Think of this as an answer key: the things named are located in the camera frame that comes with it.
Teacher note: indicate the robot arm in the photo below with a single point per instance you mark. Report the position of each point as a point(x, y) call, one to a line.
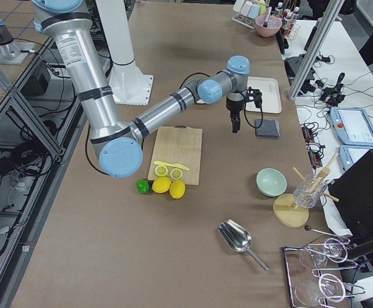
point(10, 50)

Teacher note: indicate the blue teach pendant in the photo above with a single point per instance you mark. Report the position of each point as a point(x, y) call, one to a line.
point(350, 154)
point(352, 126)

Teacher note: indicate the green lime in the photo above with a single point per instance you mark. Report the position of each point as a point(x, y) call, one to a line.
point(143, 186)

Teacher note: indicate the bamboo cutting board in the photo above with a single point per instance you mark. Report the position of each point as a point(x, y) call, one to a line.
point(178, 145)

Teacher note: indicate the cream rabbit tray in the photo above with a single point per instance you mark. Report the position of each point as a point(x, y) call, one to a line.
point(271, 101)

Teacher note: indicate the metal tongs handle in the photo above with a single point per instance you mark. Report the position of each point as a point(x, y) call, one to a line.
point(267, 16)

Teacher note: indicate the lower lemon half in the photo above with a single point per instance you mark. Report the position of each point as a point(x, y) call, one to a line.
point(161, 171)

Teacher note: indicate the black monitor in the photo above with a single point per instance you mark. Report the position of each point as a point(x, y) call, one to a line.
point(354, 189)

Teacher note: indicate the wire glass rack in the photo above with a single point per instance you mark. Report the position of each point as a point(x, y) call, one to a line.
point(314, 274)

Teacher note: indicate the whole lemon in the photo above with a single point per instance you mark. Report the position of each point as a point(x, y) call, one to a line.
point(177, 189)
point(161, 185)

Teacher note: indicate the pastel cup holder rack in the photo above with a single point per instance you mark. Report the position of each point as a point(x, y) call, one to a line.
point(246, 12)

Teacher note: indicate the folded grey cloth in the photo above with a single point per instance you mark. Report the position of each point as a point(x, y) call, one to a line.
point(267, 128)

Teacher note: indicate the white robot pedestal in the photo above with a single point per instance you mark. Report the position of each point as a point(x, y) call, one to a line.
point(129, 85)

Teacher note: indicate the wooden cup stand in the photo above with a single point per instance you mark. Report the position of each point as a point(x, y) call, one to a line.
point(288, 212)

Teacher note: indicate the mint green bowl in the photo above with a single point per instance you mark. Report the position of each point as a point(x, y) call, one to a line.
point(271, 182)

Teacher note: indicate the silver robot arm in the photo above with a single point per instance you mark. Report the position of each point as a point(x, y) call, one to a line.
point(116, 142)

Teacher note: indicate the upper whole lemon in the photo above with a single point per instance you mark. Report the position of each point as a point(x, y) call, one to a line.
point(177, 189)

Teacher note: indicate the pink ice bowl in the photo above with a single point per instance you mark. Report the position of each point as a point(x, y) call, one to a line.
point(273, 25)

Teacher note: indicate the lemon half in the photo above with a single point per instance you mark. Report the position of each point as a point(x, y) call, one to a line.
point(161, 171)
point(176, 174)

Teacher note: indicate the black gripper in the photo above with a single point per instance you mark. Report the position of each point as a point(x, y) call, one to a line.
point(233, 104)

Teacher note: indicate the aluminium frame post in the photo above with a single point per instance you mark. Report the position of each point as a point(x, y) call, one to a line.
point(324, 27)

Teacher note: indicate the upper lemon half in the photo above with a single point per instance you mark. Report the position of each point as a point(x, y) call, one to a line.
point(176, 174)

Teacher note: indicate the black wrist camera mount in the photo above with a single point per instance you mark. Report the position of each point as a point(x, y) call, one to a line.
point(254, 96)

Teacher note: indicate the crystal glass cup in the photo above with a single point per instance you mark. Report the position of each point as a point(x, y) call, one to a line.
point(309, 191)

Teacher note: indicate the lower whole lemon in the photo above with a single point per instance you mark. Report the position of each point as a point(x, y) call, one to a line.
point(161, 185)

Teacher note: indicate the yellow plastic knife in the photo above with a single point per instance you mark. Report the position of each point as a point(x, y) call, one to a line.
point(176, 165)

